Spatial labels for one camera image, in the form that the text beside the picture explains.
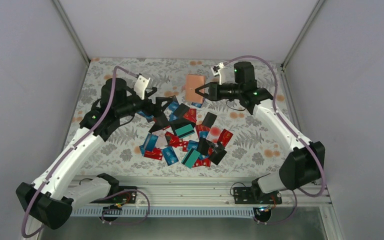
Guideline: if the teal striped card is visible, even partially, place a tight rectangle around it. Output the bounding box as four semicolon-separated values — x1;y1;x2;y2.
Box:
181;148;201;169
174;124;195;139

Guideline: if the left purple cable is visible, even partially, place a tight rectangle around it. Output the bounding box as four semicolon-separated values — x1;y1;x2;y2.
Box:
21;65;150;239

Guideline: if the red card bottom centre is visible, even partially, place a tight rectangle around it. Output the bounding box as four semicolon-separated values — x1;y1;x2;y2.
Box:
192;158;212;168

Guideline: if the floral patterned table mat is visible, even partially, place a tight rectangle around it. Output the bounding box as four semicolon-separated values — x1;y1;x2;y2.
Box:
55;57;306;178

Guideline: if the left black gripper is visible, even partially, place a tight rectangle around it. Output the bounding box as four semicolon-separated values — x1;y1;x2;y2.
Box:
115;86;172;118

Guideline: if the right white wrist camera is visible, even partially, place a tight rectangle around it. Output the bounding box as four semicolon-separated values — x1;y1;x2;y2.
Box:
210;62;226;85

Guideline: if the blue card top right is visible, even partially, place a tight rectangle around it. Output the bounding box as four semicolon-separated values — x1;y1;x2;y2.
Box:
191;102;204;108

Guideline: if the black card upper right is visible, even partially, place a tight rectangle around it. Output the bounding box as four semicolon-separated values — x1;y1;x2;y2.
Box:
201;112;217;128

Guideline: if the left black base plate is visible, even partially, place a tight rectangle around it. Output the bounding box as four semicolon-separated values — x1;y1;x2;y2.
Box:
90;185;138;204

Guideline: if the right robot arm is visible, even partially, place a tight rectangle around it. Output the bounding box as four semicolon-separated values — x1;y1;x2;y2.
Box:
194;61;326;204

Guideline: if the tan leather card holder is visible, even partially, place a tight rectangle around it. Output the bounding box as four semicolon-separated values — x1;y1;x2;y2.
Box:
185;74;206;104

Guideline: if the blue card lower left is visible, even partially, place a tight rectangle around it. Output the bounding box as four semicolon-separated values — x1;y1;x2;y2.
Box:
139;133;159;156

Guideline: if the red card right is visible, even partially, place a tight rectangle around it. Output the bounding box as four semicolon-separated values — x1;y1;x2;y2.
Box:
217;129;234;147

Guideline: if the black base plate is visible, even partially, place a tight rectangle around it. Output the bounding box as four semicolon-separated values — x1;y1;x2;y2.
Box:
231;186;283;205
90;185;138;204

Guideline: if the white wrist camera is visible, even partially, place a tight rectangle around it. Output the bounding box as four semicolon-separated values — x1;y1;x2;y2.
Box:
210;62;226;85
133;74;151;100

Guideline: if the aluminium rail frame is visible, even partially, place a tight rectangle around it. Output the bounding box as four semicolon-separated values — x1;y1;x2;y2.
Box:
34;175;333;208

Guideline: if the red card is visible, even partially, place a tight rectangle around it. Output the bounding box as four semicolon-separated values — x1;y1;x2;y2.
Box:
183;108;197;123
217;129;234;147
192;158;212;168
143;148;163;161

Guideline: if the black card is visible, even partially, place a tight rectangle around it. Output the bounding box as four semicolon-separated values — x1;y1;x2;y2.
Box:
201;112;217;128
209;145;227;166
148;112;171;134

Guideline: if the red card top centre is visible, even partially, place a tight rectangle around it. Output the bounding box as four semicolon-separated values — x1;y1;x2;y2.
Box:
183;108;197;123

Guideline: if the black card left centre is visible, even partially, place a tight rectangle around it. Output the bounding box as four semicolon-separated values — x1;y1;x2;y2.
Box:
148;112;171;134

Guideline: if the blue card far left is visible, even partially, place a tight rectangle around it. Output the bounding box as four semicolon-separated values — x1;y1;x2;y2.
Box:
137;111;155;123

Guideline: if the purple cable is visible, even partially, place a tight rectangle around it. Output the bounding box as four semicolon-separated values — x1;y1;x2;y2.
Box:
21;65;150;239
223;55;327;227

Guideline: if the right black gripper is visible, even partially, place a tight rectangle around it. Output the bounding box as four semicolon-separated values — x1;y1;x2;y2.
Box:
195;81;243;101

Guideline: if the white floral card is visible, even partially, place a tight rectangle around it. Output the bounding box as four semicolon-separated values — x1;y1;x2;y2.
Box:
152;129;168;149

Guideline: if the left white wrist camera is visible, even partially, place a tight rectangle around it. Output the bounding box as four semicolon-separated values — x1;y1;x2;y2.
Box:
133;74;151;100

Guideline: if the black card bottom right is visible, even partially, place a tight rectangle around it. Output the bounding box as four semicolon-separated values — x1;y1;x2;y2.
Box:
209;145;227;166

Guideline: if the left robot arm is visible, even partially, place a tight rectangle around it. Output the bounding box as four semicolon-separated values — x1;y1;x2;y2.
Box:
15;76;173;230

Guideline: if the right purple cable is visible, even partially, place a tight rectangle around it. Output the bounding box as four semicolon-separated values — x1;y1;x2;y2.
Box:
223;55;327;227

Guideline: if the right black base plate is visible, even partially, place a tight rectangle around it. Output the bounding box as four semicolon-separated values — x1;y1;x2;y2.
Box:
231;186;283;205

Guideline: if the red card bottom left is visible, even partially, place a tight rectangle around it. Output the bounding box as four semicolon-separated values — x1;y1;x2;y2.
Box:
143;148;163;161

